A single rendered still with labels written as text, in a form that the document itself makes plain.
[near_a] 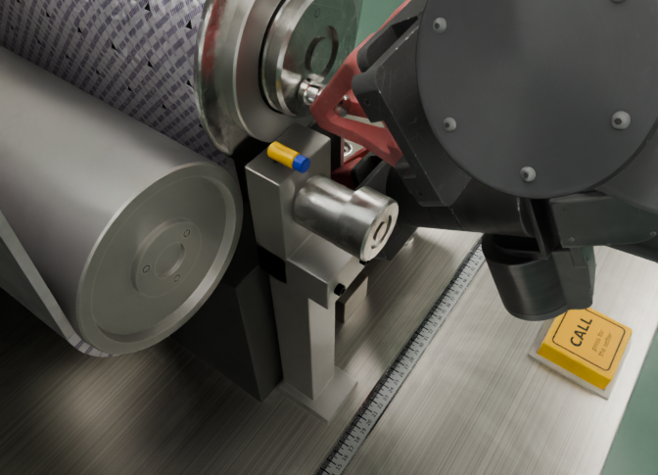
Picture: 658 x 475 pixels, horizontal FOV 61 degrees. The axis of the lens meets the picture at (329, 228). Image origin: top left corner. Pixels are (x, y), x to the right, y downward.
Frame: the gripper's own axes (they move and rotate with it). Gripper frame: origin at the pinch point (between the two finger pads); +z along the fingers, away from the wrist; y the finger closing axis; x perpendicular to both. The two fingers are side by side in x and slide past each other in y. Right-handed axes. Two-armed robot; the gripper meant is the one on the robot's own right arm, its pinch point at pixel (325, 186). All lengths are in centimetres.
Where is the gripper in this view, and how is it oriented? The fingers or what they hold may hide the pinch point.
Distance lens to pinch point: 50.0
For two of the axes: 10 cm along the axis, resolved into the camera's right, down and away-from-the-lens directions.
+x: -4.0, -7.8, -4.9
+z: -7.1, -0.8, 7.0
